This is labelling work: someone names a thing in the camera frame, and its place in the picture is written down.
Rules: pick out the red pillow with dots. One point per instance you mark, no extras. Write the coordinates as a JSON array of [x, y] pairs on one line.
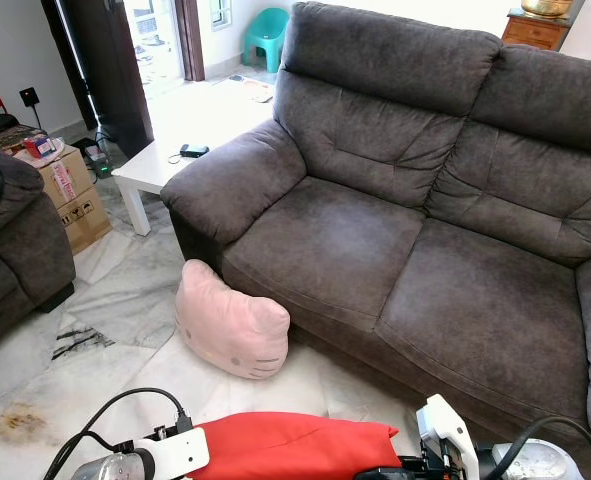
[[295, 448]]

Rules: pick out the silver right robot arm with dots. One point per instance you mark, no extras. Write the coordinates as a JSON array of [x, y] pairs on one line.
[[540, 462]]

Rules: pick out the grey-brown two-seat sofa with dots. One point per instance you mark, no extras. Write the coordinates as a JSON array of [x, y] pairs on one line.
[[425, 250]]

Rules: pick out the pink cat face pillow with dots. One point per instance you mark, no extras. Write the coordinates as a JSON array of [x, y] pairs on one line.
[[230, 325]]

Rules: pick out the patterned floor mat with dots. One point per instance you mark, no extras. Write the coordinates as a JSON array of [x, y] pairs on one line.
[[250, 88]]

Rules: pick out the grey-brown fabric sofa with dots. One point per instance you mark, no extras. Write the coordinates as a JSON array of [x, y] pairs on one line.
[[15, 250]]

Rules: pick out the black handheld device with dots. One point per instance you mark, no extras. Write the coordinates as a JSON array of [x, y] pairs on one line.
[[194, 151]]

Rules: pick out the white coffee table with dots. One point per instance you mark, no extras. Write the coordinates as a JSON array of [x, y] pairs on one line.
[[205, 120]]

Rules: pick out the plain cardboard box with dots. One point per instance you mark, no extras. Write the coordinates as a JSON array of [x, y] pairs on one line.
[[85, 220]]

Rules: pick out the grey charger with green light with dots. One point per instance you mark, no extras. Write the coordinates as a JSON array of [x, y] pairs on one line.
[[97, 160]]

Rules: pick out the cardboard box with red tape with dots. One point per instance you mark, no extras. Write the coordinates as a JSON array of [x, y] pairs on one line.
[[65, 175]]

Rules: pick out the brown wooden side cabinet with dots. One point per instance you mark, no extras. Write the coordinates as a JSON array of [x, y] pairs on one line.
[[535, 30]]

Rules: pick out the gold bowl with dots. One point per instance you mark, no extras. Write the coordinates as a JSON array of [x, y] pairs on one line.
[[547, 7]]

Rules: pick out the small red box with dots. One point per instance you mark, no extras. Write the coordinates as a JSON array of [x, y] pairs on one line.
[[40, 146]]

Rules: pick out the glass window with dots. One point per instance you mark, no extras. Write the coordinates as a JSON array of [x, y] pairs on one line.
[[220, 12]]

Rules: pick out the dark brown wooden door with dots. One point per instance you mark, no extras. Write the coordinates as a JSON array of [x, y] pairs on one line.
[[105, 70]]

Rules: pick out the brown patterned box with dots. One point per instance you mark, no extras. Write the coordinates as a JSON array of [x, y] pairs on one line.
[[5, 135]]

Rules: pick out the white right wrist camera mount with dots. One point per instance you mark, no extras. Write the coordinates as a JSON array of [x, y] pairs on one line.
[[447, 430]]

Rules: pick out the brown door frame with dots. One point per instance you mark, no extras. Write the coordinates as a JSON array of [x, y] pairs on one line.
[[190, 40]]

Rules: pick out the black wall socket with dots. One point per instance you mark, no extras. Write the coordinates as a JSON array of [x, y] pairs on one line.
[[29, 97]]

